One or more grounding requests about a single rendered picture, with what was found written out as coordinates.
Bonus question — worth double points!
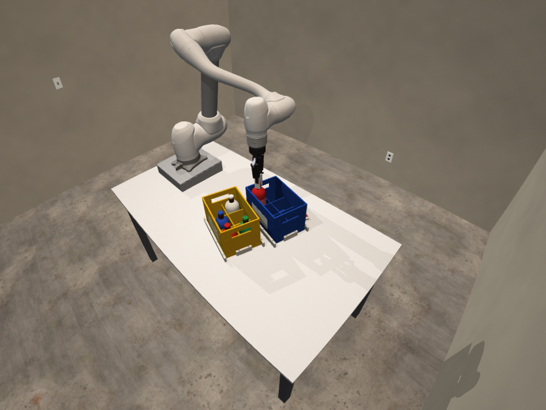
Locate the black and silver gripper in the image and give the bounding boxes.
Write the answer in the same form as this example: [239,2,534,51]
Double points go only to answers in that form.
[249,146,265,189]

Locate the dark blue crate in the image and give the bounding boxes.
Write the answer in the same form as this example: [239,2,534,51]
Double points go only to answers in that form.
[246,178,308,243]

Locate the cream white bottle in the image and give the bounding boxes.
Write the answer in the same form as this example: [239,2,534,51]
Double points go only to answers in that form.
[225,195,240,214]

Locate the blue bottle with grey label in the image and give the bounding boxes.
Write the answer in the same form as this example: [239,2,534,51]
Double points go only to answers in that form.
[215,210,230,230]

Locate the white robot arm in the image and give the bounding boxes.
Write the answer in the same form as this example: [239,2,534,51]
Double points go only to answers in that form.
[170,24,296,172]

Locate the brown crate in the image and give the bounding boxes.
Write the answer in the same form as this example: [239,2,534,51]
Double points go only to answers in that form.
[204,189,261,258]

